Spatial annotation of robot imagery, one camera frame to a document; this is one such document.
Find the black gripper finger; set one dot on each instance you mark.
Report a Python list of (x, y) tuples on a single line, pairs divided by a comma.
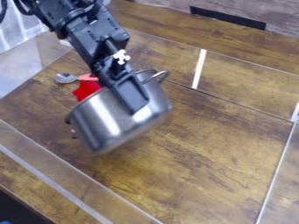
[(118, 76)]

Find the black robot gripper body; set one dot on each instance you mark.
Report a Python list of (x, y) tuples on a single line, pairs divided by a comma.
[(96, 36)]

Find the red star-shaped block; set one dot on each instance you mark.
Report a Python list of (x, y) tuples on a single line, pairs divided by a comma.
[(86, 89)]

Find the silver metal pot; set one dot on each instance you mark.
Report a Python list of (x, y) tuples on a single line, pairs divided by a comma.
[(103, 124)]

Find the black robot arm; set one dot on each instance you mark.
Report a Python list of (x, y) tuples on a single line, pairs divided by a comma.
[(44, 10)]

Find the small pink oval object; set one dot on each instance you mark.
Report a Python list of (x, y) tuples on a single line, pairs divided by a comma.
[(67, 78)]

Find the clear acrylic triangular bracket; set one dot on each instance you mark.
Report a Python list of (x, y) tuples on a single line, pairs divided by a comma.
[(65, 43)]

